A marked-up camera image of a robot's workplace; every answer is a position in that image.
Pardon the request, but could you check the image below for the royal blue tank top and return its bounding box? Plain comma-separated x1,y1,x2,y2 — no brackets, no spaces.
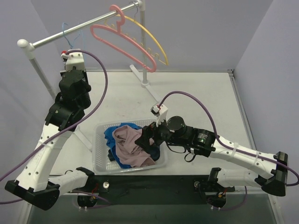
104,123,160,169

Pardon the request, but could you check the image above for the mauve pink tank top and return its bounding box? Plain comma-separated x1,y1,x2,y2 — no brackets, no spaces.
112,125,155,168

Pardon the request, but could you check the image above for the light blue wire hanger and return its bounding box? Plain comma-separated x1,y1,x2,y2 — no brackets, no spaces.
62,22,82,49

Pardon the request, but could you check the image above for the pink plastic hanger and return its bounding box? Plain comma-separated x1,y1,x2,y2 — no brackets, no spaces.
90,4,157,72

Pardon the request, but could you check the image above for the yellow plastic hanger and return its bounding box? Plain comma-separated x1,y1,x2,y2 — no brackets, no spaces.
104,15,169,66

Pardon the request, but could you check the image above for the dark navy tank top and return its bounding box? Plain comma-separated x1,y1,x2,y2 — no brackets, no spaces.
107,148,117,162

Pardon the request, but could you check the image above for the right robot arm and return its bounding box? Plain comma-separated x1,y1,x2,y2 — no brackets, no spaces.
135,116,288,196

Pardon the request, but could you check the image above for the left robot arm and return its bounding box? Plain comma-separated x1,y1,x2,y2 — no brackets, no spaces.
5,67,95,210

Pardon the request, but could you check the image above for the white perforated plastic basket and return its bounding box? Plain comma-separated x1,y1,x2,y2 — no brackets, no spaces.
92,119,168,175

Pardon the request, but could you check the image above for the white metal clothes rack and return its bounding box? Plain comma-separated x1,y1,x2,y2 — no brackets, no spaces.
17,0,168,151

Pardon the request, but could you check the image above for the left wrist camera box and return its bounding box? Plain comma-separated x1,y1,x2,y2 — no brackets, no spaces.
61,50,85,71

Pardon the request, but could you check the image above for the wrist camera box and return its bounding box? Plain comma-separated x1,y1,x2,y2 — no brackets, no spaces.
61,50,85,71
150,104,168,127

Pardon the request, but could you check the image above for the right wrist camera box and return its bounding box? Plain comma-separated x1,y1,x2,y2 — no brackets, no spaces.
150,104,168,127

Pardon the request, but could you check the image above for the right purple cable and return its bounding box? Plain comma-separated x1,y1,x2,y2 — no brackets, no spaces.
157,91,299,187

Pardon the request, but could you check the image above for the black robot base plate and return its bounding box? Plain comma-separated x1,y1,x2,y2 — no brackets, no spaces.
80,175,228,207

